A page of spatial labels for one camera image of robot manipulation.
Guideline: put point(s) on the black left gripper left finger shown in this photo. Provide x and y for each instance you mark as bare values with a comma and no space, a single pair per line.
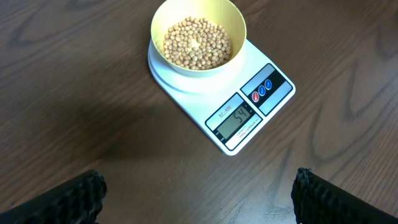
78,200

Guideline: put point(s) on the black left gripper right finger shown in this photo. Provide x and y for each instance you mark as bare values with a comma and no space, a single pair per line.
317,201

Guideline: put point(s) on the white digital kitchen scale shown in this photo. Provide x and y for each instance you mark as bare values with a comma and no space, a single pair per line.
231,106

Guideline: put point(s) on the soybeans in bowl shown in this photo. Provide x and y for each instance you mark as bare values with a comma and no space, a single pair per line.
197,44

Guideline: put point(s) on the yellow bowl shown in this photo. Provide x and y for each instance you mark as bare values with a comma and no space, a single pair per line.
222,12

